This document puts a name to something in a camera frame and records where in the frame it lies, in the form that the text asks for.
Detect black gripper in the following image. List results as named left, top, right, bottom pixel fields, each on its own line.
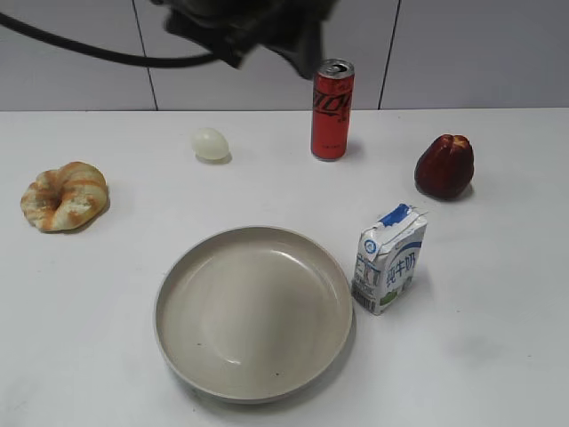
left=153, top=0, right=336, bottom=79

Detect white blue milk carton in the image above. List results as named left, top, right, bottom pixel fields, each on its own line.
left=351, top=204, right=428, bottom=315

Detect beige round plate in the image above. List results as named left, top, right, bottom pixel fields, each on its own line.
left=154, top=226, right=354, bottom=404

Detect red soda can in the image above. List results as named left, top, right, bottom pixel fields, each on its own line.
left=310, top=59, right=355, bottom=161

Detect white egg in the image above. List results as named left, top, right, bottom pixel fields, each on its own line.
left=191, top=128, right=230, bottom=161

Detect dark red wax apple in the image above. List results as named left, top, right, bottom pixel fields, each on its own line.
left=414, top=134, right=475, bottom=200

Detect black cable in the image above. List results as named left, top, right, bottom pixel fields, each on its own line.
left=0, top=12, right=223, bottom=69

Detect striped bread ring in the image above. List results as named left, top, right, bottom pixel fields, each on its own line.
left=20, top=161, right=109, bottom=233

